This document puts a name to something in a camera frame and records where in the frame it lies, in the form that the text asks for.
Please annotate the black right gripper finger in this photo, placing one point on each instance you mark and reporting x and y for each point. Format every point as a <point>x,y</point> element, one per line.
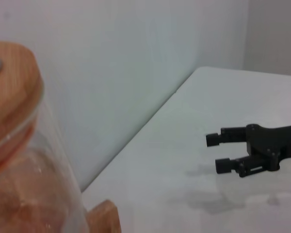
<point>232,166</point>
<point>230,136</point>

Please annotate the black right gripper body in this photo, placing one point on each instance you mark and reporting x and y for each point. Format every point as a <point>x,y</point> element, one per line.
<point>269,145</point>

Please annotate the wooden dispenser stand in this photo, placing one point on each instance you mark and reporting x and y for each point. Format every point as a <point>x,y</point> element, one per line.
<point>104,218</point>

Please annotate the glass water dispenser jar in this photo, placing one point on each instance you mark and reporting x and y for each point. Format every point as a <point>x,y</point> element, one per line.
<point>38,182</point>

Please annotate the round wooden jar lid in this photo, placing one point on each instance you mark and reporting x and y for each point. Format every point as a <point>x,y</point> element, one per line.
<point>12,97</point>

